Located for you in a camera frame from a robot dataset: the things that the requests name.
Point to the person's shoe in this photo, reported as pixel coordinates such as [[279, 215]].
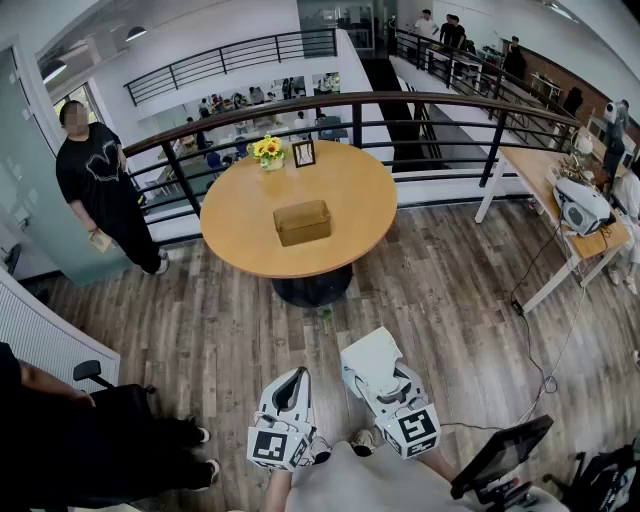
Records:
[[321, 450], [363, 442]]

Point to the person's right shoe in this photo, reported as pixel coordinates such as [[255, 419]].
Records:
[[363, 442]]

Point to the black red handheld device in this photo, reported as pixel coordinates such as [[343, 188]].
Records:
[[505, 492]]

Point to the dark picture frame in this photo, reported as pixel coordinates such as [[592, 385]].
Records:
[[303, 153]]

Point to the white rounded device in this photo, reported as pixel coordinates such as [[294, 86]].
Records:
[[582, 207]]

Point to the person's beige clothing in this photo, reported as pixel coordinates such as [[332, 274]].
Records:
[[370, 485]]

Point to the black monitor on stand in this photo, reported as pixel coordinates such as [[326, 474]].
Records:
[[505, 450]]

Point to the white ribbed panel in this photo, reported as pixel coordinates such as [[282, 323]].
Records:
[[45, 335]]

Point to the black backpack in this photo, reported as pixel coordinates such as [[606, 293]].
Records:
[[610, 480]]

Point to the white tissue pack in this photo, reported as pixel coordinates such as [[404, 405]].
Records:
[[372, 355]]

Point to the person's right forearm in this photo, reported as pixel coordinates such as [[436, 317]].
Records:
[[440, 467]]

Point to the wooden tissue box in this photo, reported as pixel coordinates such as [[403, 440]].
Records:
[[302, 225]]

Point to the black balcony railing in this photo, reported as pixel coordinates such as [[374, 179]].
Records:
[[225, 57]]

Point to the black metal railing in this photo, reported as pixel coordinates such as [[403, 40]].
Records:
[[357, 117]]

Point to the black office chair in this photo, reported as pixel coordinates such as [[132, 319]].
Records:
[[117, 400]]

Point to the person's left forearm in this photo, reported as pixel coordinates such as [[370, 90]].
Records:
[[277, 492]]

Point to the black dome pendant lamp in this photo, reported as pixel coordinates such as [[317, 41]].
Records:
[[53, 70], [135, 34]]

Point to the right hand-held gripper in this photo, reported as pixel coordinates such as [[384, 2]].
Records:
[[412, 430]]

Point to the sunflower bouquet in pot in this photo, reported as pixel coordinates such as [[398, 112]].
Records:
[[268, 150]]

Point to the round wooden table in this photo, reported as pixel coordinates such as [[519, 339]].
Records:
[[250, 225]]

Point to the person's left shoe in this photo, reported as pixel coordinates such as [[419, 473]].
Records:
[[321, 450]]

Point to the small wooden box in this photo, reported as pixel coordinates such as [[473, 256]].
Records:
[[101, 241]]

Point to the black power adapter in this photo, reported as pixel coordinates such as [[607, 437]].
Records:
[[517, 307]]

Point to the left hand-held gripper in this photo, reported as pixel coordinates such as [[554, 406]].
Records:
[[270, 445]]

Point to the white-legged wooden desk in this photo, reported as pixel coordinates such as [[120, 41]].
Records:
[[530, 170]]

